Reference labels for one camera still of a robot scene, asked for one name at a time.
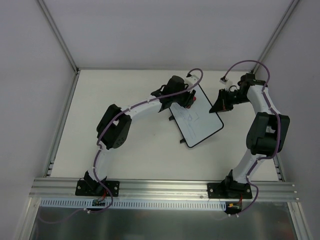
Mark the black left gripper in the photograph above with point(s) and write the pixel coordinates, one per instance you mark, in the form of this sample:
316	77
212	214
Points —
189	97

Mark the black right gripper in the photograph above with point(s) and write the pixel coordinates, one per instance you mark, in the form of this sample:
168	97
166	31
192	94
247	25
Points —
227	97

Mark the red bone-shaped eraser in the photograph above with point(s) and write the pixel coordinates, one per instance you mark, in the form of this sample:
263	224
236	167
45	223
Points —
191	102

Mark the black-framed small whiteboard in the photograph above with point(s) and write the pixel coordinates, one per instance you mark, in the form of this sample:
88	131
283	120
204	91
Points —
196	123

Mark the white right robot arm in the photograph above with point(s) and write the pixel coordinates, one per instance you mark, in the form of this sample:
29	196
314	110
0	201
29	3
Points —
264	139

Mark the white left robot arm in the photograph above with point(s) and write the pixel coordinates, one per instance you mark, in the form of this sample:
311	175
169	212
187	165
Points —
113	128

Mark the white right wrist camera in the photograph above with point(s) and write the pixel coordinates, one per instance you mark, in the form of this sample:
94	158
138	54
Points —
226	82

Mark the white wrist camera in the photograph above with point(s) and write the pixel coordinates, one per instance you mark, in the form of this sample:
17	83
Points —
191	79
226	82

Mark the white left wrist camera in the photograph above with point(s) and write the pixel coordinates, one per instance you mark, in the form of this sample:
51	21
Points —
191	79

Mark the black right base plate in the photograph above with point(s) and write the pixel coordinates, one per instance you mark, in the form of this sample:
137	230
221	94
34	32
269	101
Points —
229	191

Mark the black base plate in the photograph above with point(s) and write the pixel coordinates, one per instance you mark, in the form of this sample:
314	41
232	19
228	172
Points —
229	191
111	188

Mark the white slotted cable duct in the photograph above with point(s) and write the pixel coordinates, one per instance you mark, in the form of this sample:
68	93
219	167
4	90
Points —
203	205

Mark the aluminium right corner post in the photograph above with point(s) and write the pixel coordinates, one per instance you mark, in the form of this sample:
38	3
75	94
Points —
293	4

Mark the aluminium corner post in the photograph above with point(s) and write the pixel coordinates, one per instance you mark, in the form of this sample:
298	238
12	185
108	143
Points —
57	34
293	4

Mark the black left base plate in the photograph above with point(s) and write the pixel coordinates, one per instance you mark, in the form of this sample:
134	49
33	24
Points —
111	188

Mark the aluminium left corner post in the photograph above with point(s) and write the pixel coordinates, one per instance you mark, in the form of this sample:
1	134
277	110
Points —
57	34

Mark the aluminium mounting rail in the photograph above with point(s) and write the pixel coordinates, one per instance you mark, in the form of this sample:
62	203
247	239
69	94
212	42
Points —
176	190

